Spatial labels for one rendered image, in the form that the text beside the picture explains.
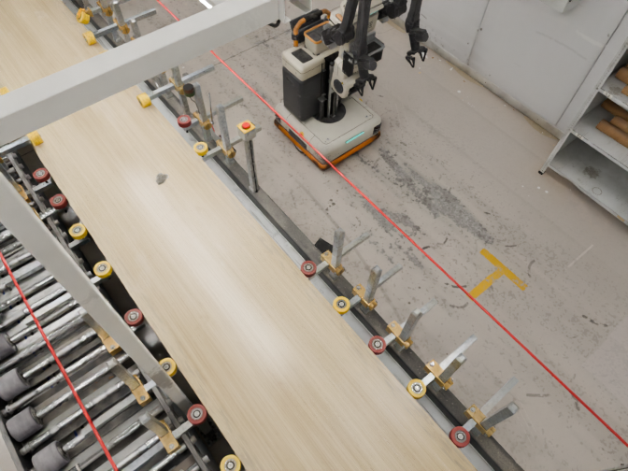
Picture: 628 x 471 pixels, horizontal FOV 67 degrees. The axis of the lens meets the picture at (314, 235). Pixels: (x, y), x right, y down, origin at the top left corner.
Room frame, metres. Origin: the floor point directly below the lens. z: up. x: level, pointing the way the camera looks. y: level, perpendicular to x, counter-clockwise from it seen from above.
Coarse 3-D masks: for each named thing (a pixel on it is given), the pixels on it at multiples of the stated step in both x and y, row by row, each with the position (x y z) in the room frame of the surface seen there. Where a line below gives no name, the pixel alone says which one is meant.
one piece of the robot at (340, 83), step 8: (336, 16) 2.67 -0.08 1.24; (376, 16) 2.74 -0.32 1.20; (368, 24) 2.72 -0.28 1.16; (368, 32) 2.73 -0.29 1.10; (352, 40) 2.65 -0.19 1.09; (344, 48) 2.67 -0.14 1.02; (336, 64) 2.67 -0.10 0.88; (336, 72) 2.67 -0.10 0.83; (368, 72) 2.72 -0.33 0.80; (336, 80) 2.66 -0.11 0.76; (344, 80) 2.61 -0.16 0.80; (352, 80) 2.62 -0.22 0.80; (336, 88) 2.65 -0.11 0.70; (344, 88) 2.60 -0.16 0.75; (344, 96) 2.60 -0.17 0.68
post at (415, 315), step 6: (414, 312) 0.81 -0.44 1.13; (420, 312) 0.81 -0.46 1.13; (408, 318) 0.81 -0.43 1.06; (414, 318) 0.79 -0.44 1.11; (408, 324) 0.80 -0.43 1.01; (414, 324) 0.79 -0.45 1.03; (402, 330) 0.81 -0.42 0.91; (408, 330) 0.79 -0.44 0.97; (402, 336) 0.80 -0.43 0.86; (408, 336) 0.80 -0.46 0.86; (396, 342) 0.81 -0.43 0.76
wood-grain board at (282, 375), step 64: (0, 0) 3.19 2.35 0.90; (0, 64) 2.50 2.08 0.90; (64, 64) 2.53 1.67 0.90; (64, 128) 1.97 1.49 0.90; (128, 128) 1.99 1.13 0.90; (64, 192) 1.51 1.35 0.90; (128, 192) 1.53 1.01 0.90; (192, 192) 1.55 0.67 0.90; (128, 256) 1.14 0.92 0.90; (192, 256) 1.15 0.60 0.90; (256, 256) 1.17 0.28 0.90; (192, 320) 0.82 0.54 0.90; (256, 320) 0.83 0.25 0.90; (320, 320) 0.85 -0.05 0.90; (192, 384) 0.53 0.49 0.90; (256, 384) 0.54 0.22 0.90; (320, 384) 0.55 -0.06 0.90; (384, 384) 0.56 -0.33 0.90; (256, 448) 0.29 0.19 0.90; (320, 448) 0.30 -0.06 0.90; (384, 448) 0.31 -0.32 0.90; (448, 448) 0.32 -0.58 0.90
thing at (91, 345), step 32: (32, 192) 1.55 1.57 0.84; (64, 320) 0.86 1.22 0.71; (32, 384) 0.54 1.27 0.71; (64, 384) 0.55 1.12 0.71; (96, 384) 0.55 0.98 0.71; (0, 416) 0.37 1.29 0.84; (96, 416) 0.43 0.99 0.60; (128, 416) 0.42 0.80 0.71; (160, 416) 0.43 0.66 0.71; (192, 448) 0.28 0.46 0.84
